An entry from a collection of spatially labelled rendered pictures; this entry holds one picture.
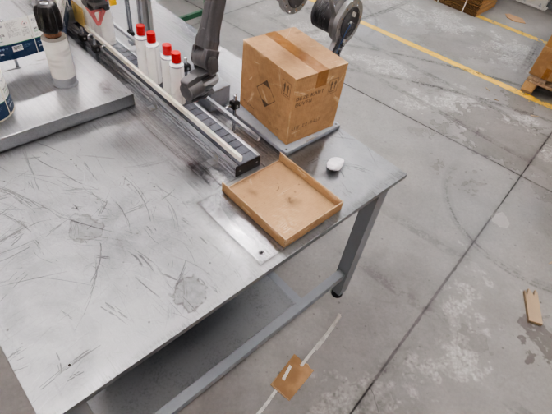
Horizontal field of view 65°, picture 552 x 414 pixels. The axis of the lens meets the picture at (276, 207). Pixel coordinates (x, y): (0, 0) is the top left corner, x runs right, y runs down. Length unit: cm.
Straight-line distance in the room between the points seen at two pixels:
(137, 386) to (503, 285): 190
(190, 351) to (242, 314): 26
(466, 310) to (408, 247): 44
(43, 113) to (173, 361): 101
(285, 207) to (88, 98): 85
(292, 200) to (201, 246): 34
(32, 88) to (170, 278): 98
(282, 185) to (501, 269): 160
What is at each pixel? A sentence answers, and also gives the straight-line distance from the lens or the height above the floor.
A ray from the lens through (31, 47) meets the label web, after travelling 202.
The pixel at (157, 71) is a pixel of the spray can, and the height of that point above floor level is 94.
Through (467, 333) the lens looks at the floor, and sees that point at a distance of 239.
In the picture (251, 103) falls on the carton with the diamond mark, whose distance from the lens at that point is 171.
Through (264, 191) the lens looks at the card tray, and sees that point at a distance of 144.
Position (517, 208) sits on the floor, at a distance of 317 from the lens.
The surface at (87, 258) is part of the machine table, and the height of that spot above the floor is 83.
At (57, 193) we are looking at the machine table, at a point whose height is 83.
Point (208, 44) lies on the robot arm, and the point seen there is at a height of 120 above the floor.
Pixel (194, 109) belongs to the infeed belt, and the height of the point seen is 88.
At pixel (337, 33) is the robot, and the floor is 86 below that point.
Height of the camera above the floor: 185
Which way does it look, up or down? 47 degrees down
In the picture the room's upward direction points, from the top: 9 degrees clockwise
